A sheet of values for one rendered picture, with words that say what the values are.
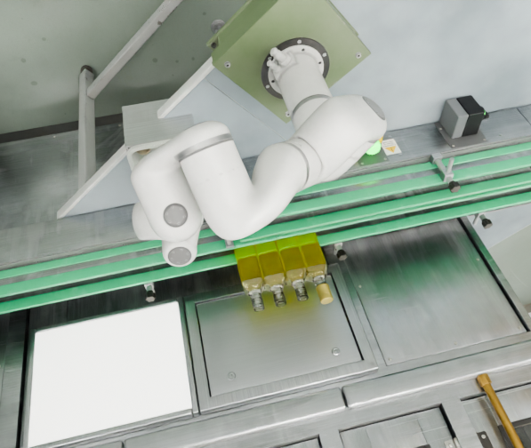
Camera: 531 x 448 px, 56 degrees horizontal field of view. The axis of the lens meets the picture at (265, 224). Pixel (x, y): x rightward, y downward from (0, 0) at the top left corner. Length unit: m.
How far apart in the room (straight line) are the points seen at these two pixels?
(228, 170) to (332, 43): 0.53
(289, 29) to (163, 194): 0.49
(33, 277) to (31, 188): 0.58
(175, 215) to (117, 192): 0.69
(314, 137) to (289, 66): 0.32
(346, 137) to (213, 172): 0.22
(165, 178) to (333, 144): 0.26
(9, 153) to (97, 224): 0.77
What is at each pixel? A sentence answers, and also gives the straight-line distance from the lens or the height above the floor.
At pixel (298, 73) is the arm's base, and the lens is 1.07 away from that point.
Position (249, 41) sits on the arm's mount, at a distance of 1.09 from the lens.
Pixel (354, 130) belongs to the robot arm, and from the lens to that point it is 0.80.
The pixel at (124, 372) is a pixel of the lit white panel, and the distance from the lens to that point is 1.41.
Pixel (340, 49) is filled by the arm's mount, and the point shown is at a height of 0.84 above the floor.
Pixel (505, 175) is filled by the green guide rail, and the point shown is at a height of 0.93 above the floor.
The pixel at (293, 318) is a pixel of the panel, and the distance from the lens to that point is 1.42.
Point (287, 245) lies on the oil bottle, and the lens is 1.36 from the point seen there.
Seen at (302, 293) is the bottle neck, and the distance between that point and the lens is 1.29.
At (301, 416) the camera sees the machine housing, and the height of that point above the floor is 1.39.
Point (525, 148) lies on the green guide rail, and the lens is 1.59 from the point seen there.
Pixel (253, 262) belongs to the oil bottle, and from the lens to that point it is 1.33.
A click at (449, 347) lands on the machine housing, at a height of 1.29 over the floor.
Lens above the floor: 1.77
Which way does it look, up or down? 38 degrees down
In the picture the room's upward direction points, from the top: 163 degrees clockwise
